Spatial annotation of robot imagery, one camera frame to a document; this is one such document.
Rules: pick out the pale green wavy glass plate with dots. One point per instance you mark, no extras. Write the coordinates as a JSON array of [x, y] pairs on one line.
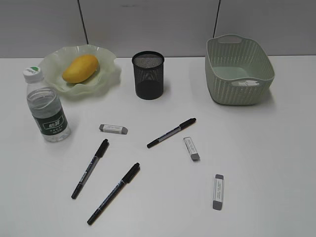
[[107, 73]]

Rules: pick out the black marker pen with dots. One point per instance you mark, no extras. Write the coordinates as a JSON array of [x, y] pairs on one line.
[[99, 154], [125, 180], [172, 132]]

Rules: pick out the grey white eraser right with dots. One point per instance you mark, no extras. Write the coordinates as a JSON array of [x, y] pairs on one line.
[[218, 193]]

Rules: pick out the pale green woven plastic basket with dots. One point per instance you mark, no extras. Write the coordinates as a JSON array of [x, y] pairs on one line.
[[232, 58]]

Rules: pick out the white waste paper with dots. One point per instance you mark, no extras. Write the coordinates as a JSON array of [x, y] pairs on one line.
[[246, 83]]

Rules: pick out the grey white eraser left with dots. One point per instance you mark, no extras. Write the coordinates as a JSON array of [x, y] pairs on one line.
[[113, 129]]

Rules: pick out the grey white eraser middle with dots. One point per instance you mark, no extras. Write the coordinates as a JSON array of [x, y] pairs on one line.
[[191, 149]]

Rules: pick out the grey white eraser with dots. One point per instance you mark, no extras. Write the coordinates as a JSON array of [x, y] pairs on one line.
[[191, 149], [218, 193], [113, 129]]

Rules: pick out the black mesh pen holder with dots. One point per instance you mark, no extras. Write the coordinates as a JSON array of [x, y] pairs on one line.
[[148, 74]]

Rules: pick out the yellow mango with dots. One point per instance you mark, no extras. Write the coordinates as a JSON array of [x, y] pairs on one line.
[[81, 69]]

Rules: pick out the clear water bottle green label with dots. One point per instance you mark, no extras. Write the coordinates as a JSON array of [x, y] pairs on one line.
[[45, 106]]

